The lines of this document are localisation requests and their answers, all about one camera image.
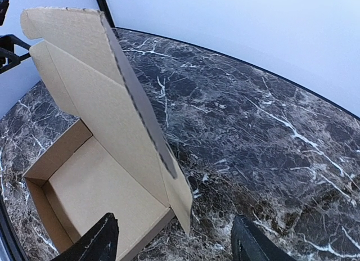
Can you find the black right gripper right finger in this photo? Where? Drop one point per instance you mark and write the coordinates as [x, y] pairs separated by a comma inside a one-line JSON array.
[[249, 243]]

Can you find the black left frame post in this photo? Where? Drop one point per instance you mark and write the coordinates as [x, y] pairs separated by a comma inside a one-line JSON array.
[[103, 6]]

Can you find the brown cardboard box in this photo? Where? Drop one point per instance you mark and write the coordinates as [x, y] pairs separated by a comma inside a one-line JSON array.
[[114, 159]]

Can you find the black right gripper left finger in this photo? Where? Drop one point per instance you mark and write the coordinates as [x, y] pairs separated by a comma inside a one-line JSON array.
[[99, 243]]

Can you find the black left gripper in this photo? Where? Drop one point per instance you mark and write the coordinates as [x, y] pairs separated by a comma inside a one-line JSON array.
[[9, 59]]

